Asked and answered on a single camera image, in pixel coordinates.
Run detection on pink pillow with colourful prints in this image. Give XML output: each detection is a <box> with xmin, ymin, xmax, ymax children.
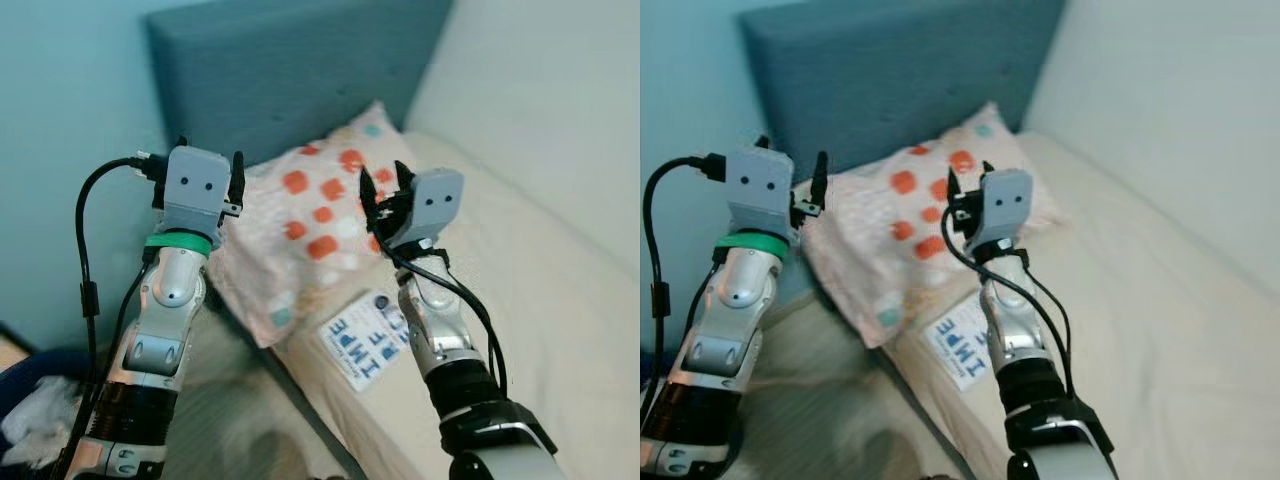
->
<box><xmin>205</xmin><ymin>100</ymin><xmax>426</xmax><ymax>349</ymax></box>
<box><xmin>800</xmin><ymin>100</ymin><xmax>1061</xmax><ymax>349</ymax></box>

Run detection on white book with blue letters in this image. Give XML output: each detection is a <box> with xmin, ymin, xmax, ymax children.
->
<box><xmin>925</xmin><ymin>300</ymin><xmax>1001</xmax><ymax>381</ymax></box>
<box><xmin>320</xmin><ymin>290</ymin><xmax>411</xmax><ymax>393</ymax></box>

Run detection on mattress with cream sheet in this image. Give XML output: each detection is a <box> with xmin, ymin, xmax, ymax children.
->
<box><xmin>880</xmin><ymin>130</ymin><xmax>1280</xmax><ymax>480</ymax></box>
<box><xmin>270</xmin><ymin>130</ymin><xmax>641</xmax><ymax>480</ymax></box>

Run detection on dark blue cloth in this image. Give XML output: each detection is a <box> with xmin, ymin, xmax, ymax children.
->
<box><xmin>0</xmin><ymin>345</ymin><xmax>96</xmax><ymax>401</ymax></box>

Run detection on white crumpled cloth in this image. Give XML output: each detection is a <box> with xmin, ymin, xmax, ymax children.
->
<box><xmin>0</xmin><ymin>385</ymin><xmax>76</xmax><ymax>469</ymax></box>

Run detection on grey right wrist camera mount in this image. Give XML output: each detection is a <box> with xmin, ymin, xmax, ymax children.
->
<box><xmin>405</xmin><ymin>168</ymin><xmax>466</xmax><ymax>251</ymax></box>
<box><xmin>980</xmin><ymin>168</ymin><xmax>1033</xmax><ymax>251</ymax></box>

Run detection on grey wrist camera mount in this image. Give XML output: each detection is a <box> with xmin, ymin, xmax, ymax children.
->
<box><xmin>160</xmin><ymin>145</ymin><xmax>233</xmax><ymax>236</ymax></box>
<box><xmin>405</xmin><ymin>168</ymin><xmax>466</xmax><ymax>251</ymax></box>
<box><xmin>980</xmin><ymin>168</ymin><xmax>1033</xmax><ymax>251</ymax></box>
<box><xmin>725</xmin><ymin>147</ymin><xmax>796</xmax><ymax>241</ymax></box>

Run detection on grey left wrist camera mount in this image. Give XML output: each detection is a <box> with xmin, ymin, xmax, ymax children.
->
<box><xmin>725</xmin><ymin>147</ymin><xmax>796</xmax><ymax>241</ymax></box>
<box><xmin>160</xmin><ymin>145</ymin><xmax>233</xmax><ymax>236</ymax></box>

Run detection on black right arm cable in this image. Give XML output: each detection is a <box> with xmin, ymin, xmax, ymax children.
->
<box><xmin>940</xmin><ymin>225</ymin><xmax>1076</xmax><ymax>396</ymax></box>
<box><xmin>375</xmin><ymin>235</ymin><xmax>511</xmax><ymax>391</ymax></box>

